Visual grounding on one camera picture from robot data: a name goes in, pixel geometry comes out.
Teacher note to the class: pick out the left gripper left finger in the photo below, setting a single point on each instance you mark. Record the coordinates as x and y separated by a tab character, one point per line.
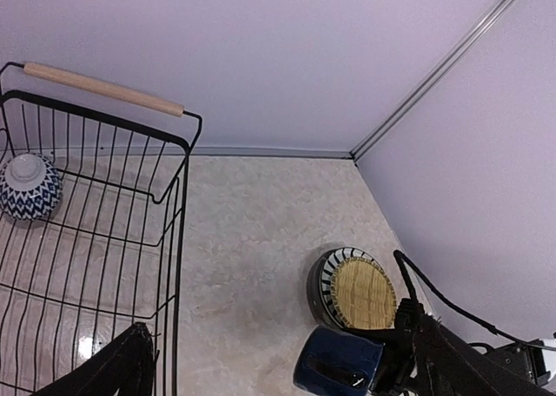
126	366

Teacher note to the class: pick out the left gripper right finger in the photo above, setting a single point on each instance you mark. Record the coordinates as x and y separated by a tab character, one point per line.
460	361

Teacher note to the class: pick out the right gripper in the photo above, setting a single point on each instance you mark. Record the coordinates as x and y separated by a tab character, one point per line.
398	360

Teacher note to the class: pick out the dark blue mug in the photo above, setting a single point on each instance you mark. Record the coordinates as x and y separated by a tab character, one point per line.
335	363

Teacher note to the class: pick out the ribbed round woven plate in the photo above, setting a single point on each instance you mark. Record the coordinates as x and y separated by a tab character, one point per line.
362	295

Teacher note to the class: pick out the grey reindeer plate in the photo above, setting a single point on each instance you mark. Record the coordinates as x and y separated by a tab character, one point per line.
314	301

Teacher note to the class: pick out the white blue striped plate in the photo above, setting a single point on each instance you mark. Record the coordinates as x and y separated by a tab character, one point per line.
328	263

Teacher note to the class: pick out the blue white patterned bowl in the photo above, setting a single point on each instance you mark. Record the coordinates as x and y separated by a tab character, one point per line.
31	187

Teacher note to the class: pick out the black wire dish rack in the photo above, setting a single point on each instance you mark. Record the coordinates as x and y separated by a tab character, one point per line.
107	256

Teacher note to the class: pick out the right aluminium corner post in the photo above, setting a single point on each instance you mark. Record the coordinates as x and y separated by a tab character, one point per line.
479	29

